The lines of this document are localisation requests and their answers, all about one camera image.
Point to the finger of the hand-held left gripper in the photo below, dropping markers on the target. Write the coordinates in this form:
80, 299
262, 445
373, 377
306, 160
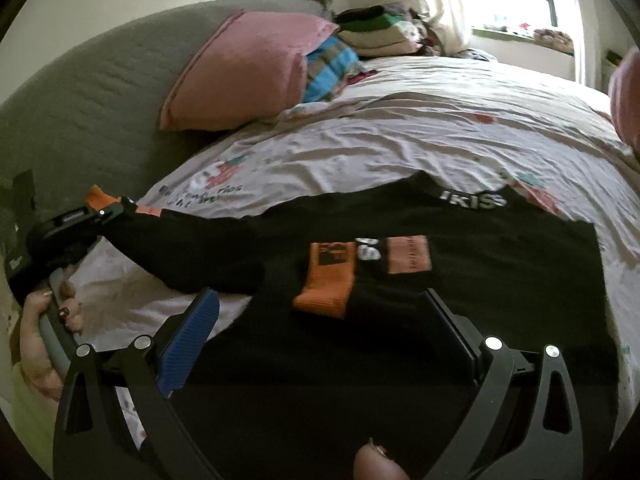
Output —
117, 208

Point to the pink pillow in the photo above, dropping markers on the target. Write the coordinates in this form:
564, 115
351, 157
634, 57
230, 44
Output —
627, 105
240, 70

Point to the windowsill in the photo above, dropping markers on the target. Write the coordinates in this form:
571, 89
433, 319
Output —
515, 40

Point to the stack of folded clothes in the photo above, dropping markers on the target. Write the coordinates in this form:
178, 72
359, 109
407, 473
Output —
380, 35

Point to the person's left hand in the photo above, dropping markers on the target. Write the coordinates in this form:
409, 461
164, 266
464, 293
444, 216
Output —
35, 355

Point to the blue striped blanket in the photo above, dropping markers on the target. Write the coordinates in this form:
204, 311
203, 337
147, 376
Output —
330, 65

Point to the white curtain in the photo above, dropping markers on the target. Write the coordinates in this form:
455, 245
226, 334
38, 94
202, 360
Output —
450, 0

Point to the black sweatshirt with orange cuffs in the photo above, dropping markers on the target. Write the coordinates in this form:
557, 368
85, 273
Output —
500, 270

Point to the pink patterned cloth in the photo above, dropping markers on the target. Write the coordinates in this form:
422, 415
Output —
552, 37

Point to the white printed bedsheet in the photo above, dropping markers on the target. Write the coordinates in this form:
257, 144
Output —
400, 130

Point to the grey padded headboard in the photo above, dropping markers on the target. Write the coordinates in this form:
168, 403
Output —
100, 85

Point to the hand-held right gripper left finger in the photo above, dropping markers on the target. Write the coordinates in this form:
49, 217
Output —
192, 340

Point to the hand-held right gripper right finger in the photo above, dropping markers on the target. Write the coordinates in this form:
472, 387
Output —
450, 330

